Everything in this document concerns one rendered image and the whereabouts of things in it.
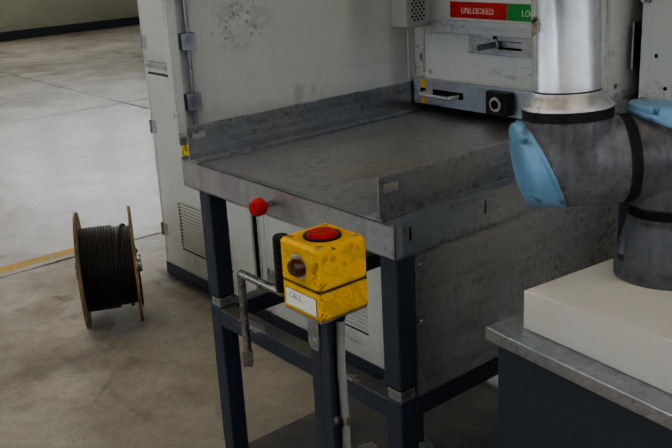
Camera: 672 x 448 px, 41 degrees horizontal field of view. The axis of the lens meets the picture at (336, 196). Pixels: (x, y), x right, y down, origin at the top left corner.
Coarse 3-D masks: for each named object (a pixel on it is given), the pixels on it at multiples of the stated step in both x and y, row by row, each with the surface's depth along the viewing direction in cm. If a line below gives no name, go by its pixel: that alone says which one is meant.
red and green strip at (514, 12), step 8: (456, 8) 195; (464, 8) 193; (472, 8) 192; (480, 8) 190; (488, 8) 188; (496, 8) 187; (504, 8) 185; (512, 8) 183; (520, 8) 182; (528, 8) 180; (456, 16) 196; (464, 16) 194; (472, 16) 192; (480, 16) 190; (488, 16) 189; (496, 16) 187; (504, 16) 185; (512, 16) 184; (520, 16) 182; (528, 16) 181
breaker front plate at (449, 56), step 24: (432, 0) 200; (456, 0) 195; (480, 0) 189; (504, 0) 184; (528, 0) 180; (432, 48) 203; (456, 48) 198; (528, 48) 182; (432, 72) 205; (456, 72) 199; (480, 72) 194; (504, 72) 189; (528, 72) 184
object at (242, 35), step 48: (192, 0) 188; (240, 0) 193; (288, 0) 199; (336, 0) 205; (384, 0) 212; (192, 48) 188; (240, 48) 196; (288, 48) 202; (336, 48) 208; (384, 48) 215; (192, 96) 190; (240, 96) 198; (288, 96) 204
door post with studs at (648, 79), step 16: (656, 0) 164; (656, 16) 165; (656, 32) 166; (656, 48) 166; (640, 64) 170; (656, 64) 167; (640, 80) 171; (656, 80) 168; (640, 96) 172; (656, 96) 169
